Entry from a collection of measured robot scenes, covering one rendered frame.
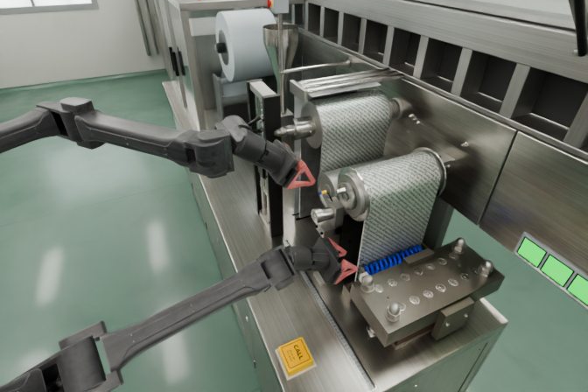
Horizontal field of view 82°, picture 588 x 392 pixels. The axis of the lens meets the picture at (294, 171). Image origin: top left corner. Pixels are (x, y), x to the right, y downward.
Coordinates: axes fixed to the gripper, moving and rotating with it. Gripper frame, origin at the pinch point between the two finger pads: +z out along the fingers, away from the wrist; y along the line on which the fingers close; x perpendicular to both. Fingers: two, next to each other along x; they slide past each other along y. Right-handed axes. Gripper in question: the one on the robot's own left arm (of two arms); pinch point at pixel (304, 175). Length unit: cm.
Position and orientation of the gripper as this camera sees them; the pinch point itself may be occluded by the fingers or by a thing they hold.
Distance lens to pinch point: 78.4
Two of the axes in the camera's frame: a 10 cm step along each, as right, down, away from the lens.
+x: 5.7, -8.0, -1.9
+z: 7.0, 3.6, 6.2
